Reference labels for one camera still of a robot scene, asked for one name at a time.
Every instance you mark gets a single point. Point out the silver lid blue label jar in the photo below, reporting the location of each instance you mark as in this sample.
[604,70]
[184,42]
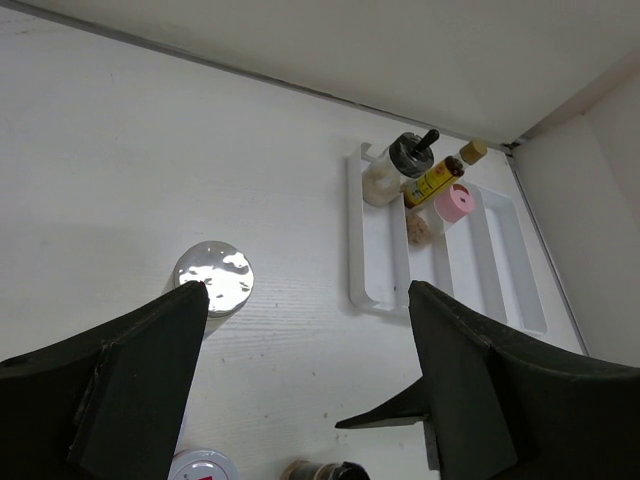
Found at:
[226,273]

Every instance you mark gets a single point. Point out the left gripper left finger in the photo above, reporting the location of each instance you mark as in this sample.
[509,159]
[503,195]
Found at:
[107,403]

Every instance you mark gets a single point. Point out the yellow label small bottle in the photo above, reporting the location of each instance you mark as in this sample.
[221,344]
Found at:
[443,174]

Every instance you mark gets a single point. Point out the pink lid spice jar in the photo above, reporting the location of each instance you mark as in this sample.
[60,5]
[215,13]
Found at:
[426,222]

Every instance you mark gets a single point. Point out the white compartment tray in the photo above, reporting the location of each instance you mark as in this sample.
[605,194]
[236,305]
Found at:
[482,260]

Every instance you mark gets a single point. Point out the black knob lid jar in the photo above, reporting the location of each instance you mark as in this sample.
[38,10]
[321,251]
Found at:
[406,158]

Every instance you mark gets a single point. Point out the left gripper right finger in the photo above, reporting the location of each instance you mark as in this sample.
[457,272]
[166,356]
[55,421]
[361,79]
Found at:
[496,403]

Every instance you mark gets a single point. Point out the black lid pepper jar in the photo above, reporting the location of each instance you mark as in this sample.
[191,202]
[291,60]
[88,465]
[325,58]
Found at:
[307,470]

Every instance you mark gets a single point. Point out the rear red label lid jar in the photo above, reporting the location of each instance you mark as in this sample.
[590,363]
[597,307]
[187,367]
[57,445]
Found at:
[202,464]

